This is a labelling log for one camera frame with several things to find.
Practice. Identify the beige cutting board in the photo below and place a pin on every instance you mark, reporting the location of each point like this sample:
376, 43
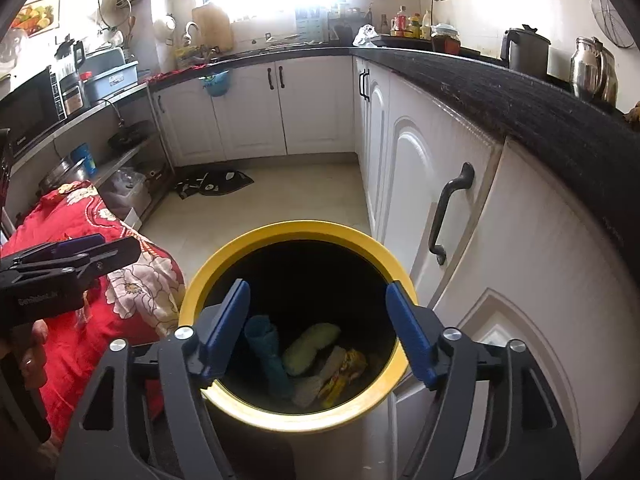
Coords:
212, 27

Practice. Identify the white flat cabinet door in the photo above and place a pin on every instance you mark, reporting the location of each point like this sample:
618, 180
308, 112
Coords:
242, 115
320, 105

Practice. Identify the dark floor mat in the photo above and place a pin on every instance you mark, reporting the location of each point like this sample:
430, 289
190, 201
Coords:
215, 182

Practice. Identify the beige sponge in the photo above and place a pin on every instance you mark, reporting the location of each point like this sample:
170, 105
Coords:
320, 375

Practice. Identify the green sponge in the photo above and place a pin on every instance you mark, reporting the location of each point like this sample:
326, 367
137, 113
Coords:
307, 347

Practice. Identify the yellow round trash bin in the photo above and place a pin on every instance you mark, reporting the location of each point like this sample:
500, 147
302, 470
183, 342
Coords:
300, 227

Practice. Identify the red capped bottle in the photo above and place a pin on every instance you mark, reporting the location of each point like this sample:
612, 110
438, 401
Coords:
400, 22

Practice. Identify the pale drawer organizer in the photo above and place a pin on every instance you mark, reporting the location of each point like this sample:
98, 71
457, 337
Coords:
310, 25

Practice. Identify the black microwave oven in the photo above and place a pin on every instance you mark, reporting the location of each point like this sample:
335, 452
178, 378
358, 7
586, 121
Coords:
25, 110

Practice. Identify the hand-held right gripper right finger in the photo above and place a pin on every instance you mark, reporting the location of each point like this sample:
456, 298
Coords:
407, 330

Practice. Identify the white table fan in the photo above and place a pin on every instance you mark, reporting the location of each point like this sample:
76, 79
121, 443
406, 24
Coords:
10, 45

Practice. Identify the white cardboard box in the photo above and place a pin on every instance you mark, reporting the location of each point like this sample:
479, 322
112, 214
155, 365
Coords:
132, 217

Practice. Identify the black frying pan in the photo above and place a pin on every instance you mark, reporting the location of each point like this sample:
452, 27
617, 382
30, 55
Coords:
127, 135

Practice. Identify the black tray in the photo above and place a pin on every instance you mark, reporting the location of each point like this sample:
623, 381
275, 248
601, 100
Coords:
387, 40

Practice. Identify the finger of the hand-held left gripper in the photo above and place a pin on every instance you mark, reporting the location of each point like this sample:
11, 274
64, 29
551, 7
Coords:
115, 256
75, 246

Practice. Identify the black electric kettle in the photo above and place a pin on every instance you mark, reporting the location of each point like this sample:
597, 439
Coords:
67, 55

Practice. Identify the white arched cabinet door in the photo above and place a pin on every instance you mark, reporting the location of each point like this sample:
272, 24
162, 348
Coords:
415, 170

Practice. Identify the clear plastic container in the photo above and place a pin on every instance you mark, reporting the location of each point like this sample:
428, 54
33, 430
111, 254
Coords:
125, 192

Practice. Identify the fruit wall picture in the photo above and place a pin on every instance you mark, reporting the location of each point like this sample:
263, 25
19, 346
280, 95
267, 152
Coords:
35, 17

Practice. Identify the yellow bottle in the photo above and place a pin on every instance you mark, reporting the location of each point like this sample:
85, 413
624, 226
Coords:
414, 25

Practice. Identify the white bottle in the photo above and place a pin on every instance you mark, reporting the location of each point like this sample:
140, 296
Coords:
426, 25

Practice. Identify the red floral tablecloth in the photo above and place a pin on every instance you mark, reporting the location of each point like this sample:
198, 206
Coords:
75, 220

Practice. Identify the silver small appliance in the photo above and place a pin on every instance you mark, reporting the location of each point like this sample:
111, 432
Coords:
72, 97

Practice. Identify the white plastic bag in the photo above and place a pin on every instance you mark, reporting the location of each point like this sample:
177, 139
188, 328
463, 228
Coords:
365, 35

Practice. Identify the person's left hand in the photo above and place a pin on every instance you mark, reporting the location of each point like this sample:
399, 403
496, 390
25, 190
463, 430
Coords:
35, 345

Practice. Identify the red patterned cloth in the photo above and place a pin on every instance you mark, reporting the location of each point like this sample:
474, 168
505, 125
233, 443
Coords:
170, 77

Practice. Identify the teal hanging basket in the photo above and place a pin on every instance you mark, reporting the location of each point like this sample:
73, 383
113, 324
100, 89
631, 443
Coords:
216, 84

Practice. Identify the blue cup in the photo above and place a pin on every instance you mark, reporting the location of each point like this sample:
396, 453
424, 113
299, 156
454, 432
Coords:
85, 157

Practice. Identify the steel pot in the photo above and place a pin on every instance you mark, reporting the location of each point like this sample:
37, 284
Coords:
62, 172

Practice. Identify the black lidded pitcher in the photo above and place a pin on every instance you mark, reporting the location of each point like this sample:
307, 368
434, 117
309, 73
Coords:
525, 52

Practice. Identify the teal crumpled cloth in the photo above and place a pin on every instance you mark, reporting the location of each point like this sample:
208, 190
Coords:
265, 350

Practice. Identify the steel jug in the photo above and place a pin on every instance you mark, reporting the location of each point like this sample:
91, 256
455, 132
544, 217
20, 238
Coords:
592, 72

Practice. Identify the grey plastic crate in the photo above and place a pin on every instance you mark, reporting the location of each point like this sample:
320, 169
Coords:
107, 77

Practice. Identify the white round container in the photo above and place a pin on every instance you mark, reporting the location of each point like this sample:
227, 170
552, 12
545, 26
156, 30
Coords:
164, 27

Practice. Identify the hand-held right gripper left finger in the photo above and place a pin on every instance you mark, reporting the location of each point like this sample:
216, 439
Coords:
227, 330

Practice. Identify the chrome faucet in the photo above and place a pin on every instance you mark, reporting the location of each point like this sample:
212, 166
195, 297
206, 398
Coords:
189, 32

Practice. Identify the yellow snack wrapper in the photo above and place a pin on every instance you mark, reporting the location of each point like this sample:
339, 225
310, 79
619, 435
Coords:
345, 370

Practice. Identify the steel shelf rack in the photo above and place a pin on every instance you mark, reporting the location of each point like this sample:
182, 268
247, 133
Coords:
100, 110

